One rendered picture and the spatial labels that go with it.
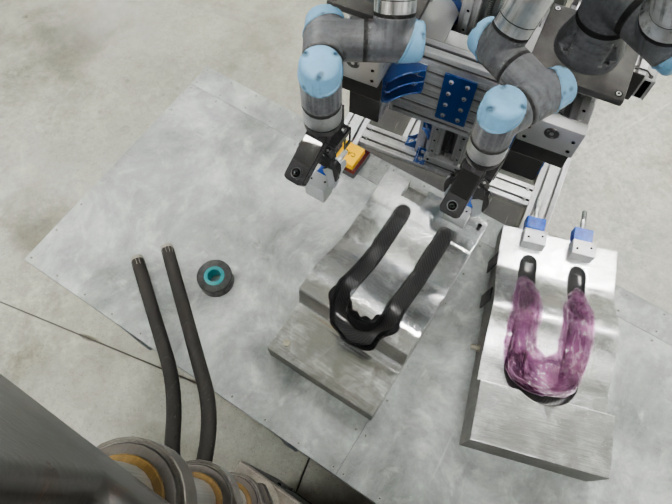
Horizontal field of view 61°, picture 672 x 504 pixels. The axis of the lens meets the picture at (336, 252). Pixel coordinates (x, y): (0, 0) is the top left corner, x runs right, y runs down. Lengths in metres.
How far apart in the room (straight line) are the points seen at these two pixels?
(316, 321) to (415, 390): 0.26
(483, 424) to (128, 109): 2.10
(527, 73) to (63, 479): 1.02
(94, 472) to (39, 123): 2.69
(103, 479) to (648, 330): 1.34
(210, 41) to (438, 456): 2.22
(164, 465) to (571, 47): 1.19
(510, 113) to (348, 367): 0.59
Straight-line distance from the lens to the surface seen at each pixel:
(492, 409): 1.18
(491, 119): 1.02
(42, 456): 0.18
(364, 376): 1.21
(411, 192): 1.37
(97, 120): 2.77
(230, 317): 1.32
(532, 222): 1.39
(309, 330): 1.23
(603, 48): 1.41
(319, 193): 1.27
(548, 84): 1.10
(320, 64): 1.00
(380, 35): 1.07
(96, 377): 2.26
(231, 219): 1.42
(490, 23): 1.17
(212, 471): 0.76
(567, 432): 1.22
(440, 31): 1.57
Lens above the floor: 2.04
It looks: 66 degrees down
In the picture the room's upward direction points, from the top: 1 degrees counter-clockwise
